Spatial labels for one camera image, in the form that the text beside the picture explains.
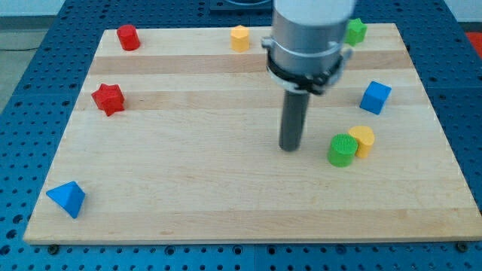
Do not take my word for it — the green star block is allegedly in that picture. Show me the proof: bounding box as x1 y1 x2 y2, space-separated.
344 18 368 46

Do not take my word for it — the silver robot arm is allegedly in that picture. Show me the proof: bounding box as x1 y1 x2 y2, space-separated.
261 0 356 151

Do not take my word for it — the red object at edge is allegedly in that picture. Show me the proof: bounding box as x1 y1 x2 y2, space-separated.
465 32 482 58

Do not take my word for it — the yellow hexagonal block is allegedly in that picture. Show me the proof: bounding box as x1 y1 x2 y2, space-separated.
230 25 250 53

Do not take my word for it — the blue cube block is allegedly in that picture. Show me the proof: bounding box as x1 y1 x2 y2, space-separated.
359 81 392 114

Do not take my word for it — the light wooden board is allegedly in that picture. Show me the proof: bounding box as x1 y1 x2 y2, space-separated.
23 23 481 245

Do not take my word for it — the red star block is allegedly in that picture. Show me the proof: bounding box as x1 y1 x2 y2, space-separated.
91 84 124 117

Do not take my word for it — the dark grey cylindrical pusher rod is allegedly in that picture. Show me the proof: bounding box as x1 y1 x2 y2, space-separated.
279 90 310 152

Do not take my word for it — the yellow heart-shaped block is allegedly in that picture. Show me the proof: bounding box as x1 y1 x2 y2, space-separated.
348 126 375 158

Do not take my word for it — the blue triangular block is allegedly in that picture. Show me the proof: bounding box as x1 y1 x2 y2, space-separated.
46 181 86 219

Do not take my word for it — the red hexagonal block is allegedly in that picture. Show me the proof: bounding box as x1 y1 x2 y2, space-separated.
116 24 141 51

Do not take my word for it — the green cylinder block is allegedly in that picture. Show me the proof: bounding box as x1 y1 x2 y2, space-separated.
327 133 358 167

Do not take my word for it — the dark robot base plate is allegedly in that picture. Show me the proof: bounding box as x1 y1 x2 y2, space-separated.
208 0 273 12

